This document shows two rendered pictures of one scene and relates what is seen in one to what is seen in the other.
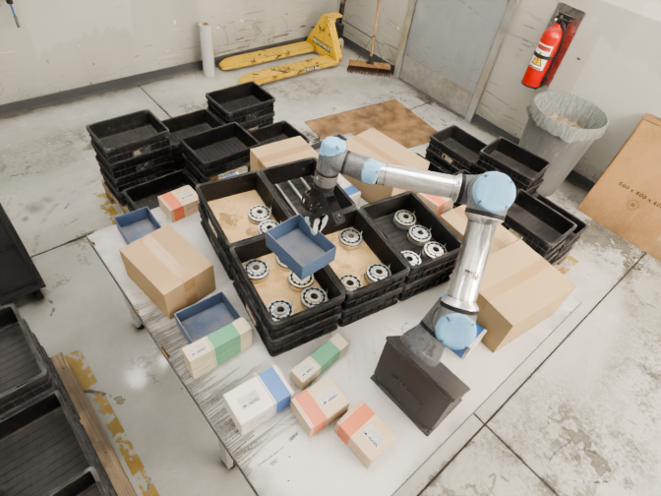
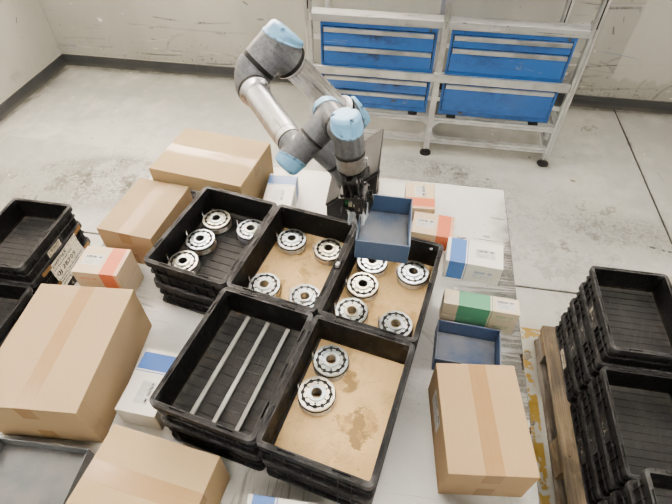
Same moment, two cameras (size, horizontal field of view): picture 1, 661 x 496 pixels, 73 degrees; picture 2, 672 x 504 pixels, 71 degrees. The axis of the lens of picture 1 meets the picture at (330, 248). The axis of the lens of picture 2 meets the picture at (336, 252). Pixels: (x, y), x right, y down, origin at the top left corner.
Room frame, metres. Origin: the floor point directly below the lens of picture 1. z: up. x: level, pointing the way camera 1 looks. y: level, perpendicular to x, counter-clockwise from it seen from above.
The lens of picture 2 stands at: (1.70, 0.85, 2.06)
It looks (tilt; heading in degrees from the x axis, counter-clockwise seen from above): 48 degrees down; 237
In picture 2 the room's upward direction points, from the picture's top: straight up
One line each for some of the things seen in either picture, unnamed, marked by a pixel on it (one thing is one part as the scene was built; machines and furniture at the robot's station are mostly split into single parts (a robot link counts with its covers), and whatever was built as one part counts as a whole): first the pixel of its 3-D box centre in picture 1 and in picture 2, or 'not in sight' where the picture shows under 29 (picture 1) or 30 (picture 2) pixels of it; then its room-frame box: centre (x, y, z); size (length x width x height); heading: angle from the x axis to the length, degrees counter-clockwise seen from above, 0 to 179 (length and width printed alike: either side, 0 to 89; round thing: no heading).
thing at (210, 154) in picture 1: (222, 170); not in sight; (2.28, 0.78, 0.37); 0.40 x 0.30 x 0.45; 138
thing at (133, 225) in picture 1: (141, 230); not in sight; (1.32, 0.84, 0.74); 0.20 x 0.15 x 0.07; 45
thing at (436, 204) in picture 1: (436, 199); (105, 267); (1.80, -0.48, 0.81); 0.16 x 0.12 x 0.07; 140
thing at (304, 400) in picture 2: (259, 213); (316, 393); (1.43, 0.33, 0.86); 0.10 x 0.10 x 0.01
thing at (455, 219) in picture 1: (472, 238); (150, 221); (1.59, -0.66, 0.78); 0.30 x 0.22 x 0.16; 42
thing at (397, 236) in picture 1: (408, 236); (217, 242); (1.44, -0.33, 0.87); 0.40 x 0.30 x 0.11; 37
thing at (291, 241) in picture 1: (300, 245); (384, 227); (1.05, 0.10, 1.10); 0.20 x 0.15 x 0.07; 49
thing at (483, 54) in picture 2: not in sight; (502, 79); (-0.70, -0.94, 0.60); 0.72 x 0.03 x 0.56; 138
